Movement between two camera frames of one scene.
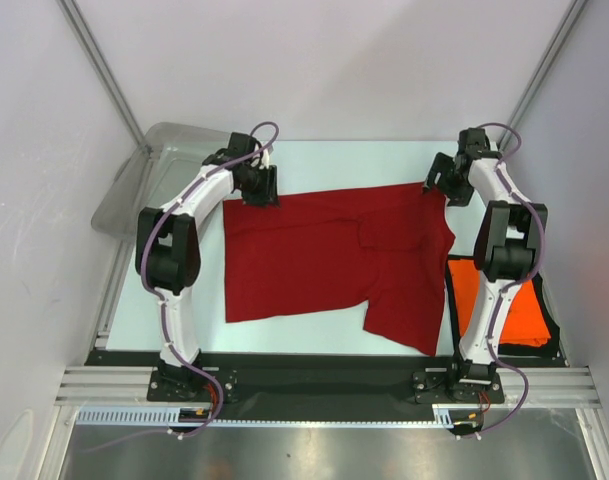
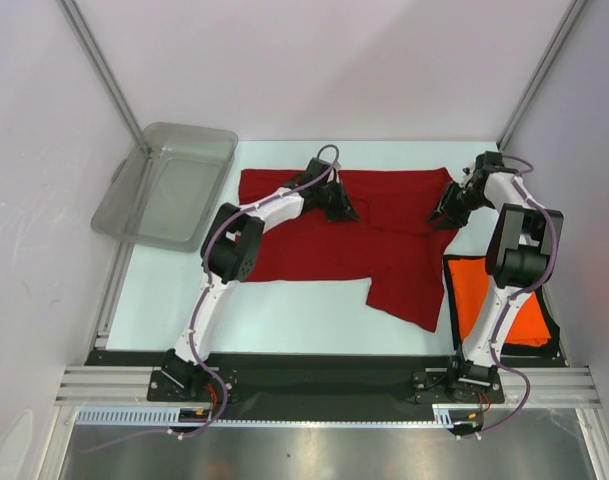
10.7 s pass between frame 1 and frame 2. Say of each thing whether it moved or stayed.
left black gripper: moved
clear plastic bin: stayed
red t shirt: moved
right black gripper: moved
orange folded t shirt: stayed
